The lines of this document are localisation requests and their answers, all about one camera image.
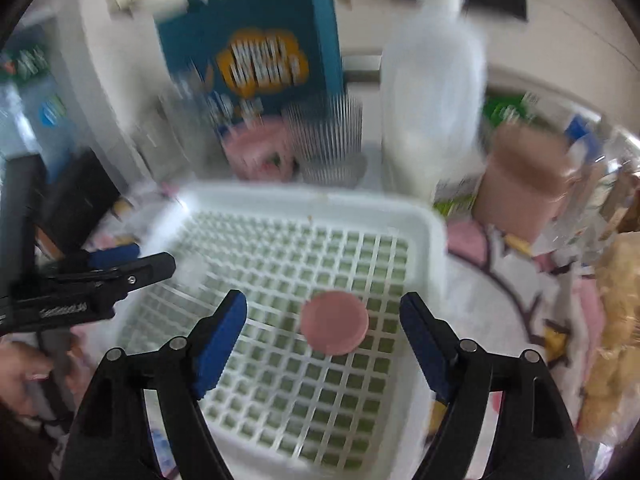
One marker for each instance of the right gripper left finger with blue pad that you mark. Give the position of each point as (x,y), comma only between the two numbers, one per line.
(111,436)

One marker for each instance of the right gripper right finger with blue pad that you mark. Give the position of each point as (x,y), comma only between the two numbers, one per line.
(534,438)

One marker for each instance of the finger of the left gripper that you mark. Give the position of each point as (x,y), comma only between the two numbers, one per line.
(108,258)
(142,272)

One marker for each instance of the person's left hand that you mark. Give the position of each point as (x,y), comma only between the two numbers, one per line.
(22,364)

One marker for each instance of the black water dispenser base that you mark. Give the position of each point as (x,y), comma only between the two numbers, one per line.
(74,205)

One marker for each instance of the bag of yellow snacks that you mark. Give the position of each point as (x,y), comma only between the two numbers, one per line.
(611,404)

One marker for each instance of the cartoon pink white tablecloth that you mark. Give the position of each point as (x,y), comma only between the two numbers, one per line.
(492,295)

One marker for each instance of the white perforated plastic tray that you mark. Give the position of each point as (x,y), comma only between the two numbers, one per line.
(282,410)

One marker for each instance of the pink ceramic mug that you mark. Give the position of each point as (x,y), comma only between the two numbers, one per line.
(260,152)

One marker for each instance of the pink round lid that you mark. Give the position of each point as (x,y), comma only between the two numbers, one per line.
(334,323)

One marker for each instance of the ribbed clear glass cup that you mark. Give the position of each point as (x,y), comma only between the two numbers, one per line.
(326,138)

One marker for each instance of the pink lidded canister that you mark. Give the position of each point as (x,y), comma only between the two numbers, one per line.
(528,174)

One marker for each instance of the teal What's Up Doc bag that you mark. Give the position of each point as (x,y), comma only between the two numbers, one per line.
(253,57)

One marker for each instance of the translucent milk jug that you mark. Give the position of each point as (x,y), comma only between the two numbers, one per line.
(433,81)

